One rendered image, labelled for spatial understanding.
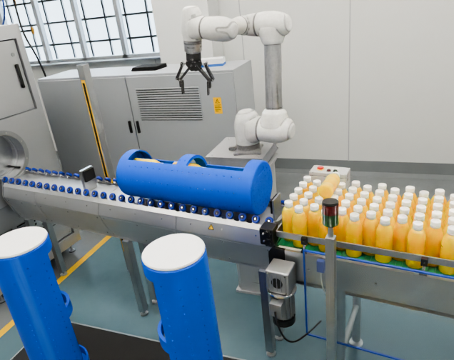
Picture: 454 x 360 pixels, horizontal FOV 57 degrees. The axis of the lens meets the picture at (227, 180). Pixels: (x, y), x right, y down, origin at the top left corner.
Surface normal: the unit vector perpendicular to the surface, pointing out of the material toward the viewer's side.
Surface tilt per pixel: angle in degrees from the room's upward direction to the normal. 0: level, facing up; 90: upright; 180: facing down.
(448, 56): 90
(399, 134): 90
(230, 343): 0
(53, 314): 90
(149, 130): 90
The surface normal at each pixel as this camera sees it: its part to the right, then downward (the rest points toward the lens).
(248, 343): -0.11, -0.91
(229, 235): -0.47, 0.07
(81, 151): -0.35, 0.41
